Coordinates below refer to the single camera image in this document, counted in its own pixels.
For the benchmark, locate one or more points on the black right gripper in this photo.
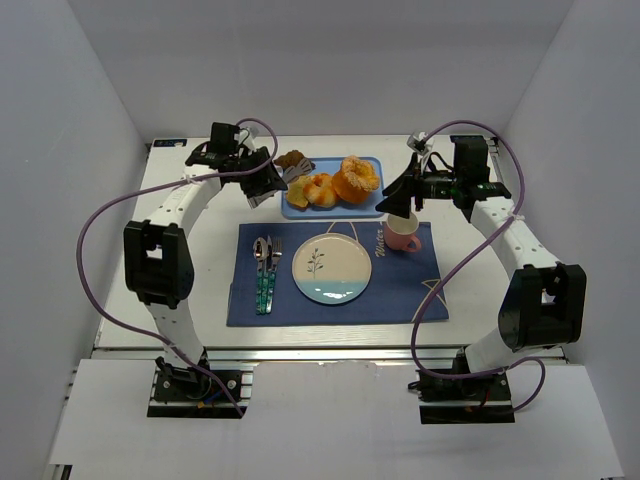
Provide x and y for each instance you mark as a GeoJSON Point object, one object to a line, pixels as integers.
{"type": "Point", "coordinates": [415, 185]}

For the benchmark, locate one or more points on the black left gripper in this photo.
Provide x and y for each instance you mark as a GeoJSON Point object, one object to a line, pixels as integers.
{"type": "Point", "coordinates": [267, 181]}

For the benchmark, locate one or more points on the white orange striped bun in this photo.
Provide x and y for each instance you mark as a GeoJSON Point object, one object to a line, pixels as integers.
{"type": "Point", "coordinates": [319, 191]}

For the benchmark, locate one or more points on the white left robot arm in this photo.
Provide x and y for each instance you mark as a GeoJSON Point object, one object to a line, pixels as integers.
{"type": "Point", "coordinates": [158, 264]}

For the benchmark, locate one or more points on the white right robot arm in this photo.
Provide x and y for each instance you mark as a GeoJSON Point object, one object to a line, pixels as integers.
{"type": "Point", "coordinates": [544, 303]}

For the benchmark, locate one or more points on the brown croissant bread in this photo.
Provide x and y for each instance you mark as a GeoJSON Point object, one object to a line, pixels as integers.
{"type": "Point", "coordinates": [289, 159]}

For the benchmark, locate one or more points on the sliced loaf bread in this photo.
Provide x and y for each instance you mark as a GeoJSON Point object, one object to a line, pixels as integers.
{"type": "Point", "coordinates": [295, 194]}

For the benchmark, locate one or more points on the light blue tray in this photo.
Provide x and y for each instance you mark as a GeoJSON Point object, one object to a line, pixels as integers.
{"type": "Point", "coordinates": [342, 209]}

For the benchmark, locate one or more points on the pink mug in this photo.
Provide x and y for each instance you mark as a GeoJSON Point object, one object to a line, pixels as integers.
{"type": "Point", "coordinates": [400, 233]}

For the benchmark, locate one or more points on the blue cloth placemat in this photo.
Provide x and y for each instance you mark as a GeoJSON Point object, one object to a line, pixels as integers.
{"type": "Point", "coordinates": [399, 281]}

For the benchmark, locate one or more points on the cream and blue plate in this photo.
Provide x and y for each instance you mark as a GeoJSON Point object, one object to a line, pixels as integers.
{"type": "Point", "coordinates": [331, 269]}

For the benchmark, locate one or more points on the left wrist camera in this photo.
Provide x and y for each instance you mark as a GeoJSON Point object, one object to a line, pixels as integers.
{"type": "Point", "coordinates": [246, 137]}

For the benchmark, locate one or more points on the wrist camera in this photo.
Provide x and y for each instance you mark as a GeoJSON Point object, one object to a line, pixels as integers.
{"type": "Point", "coordinates": [420, 143]}
{"type": "Point", "coordinates": [246, 137]}

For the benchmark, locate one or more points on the orange ring cake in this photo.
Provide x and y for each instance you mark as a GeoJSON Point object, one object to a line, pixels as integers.
{"type": "Point", "coordinates": [356, 180]}

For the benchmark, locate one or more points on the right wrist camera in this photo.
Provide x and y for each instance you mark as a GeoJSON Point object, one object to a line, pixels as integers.
{"type": "Point", "coordinates": [420, 143]}

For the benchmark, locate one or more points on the spoon with green handle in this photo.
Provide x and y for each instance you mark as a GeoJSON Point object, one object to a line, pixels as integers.
{"type": "Point", "coordinates": [260, 255]}

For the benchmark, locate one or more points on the fork with green handle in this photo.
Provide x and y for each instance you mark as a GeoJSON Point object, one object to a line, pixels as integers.
{"type": "Point", "coordinates": [275, 254]}

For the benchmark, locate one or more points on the knife with green handle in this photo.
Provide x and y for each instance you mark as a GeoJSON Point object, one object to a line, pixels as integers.
{"type": "Point", "coordinates": [266, 277]}

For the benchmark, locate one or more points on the aluminium table frame rail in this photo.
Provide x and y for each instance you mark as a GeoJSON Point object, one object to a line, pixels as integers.
{"type": "Point", "coordinates": [436, 358]}

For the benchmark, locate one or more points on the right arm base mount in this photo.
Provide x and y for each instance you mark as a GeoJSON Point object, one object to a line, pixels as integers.
{"type": "Point", "coordinates": [485, 400]}

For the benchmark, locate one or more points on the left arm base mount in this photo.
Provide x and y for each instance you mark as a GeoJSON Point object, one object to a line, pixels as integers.
{"type": "Point", "coordinates": [168, 400]}

